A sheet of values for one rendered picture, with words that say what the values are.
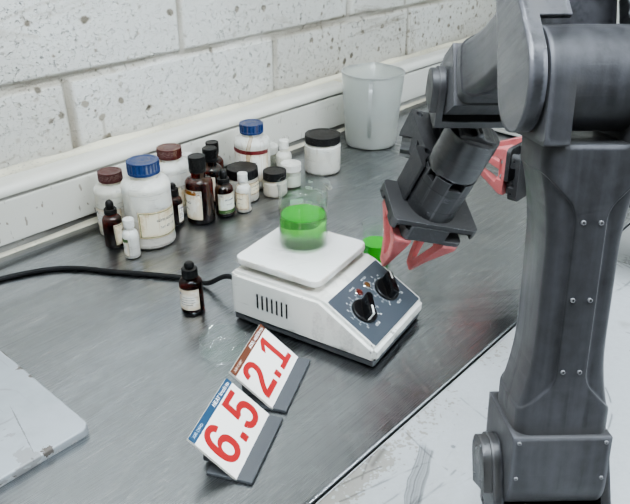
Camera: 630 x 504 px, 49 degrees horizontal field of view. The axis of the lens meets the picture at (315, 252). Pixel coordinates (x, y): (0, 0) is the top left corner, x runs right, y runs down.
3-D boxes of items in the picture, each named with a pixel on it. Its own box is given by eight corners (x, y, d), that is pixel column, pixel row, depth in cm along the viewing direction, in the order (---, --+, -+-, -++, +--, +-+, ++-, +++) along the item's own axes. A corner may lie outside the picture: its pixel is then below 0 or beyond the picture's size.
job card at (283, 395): (310, 362, 79) (310, 332, 77) (286, 413, 71) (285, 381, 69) (260, 353, 80) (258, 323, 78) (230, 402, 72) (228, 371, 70)
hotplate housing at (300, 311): (422, 316, 87) (427, 261, 83) (374, 372, 77) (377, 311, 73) (277, 270, 97) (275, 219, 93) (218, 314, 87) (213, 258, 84)
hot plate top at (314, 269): (368, 247, 86) (368, 241, 86) (318, 290, 77) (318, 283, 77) (288, 225, 92) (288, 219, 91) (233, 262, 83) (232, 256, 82)
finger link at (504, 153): (458, 137, 95) (521, 152, 90) (485, 125, 100) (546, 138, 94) (455, 183, 98) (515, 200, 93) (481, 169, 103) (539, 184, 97)
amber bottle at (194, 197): (207, 211, 114) (202, 148, 109) (220, 220, 111) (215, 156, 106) (183, 218, 112) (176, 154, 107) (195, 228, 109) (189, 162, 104)
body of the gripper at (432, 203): (377, 190, 78) (403, 139, 73) (455, 204, 82) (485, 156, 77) (388, 231, 74) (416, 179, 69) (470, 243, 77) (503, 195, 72)
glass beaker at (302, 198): (267, 250, 85) (265, 186, 81) (295, 230, 89) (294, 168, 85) (316, 264, 82) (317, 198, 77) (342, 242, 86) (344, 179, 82)
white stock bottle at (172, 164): (170, 199, 119) (163, 138, 114) (200, 205, 117) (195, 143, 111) (149, 212, 114) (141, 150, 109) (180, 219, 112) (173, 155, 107)
